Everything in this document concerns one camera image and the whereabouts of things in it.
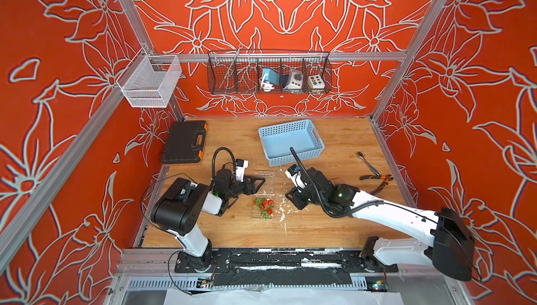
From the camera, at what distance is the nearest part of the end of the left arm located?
2.45 ft

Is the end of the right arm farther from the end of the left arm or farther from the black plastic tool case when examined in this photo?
the black plastic tool case

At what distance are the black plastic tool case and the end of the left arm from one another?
24 centimetres

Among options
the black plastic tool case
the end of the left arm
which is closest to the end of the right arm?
the end of the left arm

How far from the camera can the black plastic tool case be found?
987mm
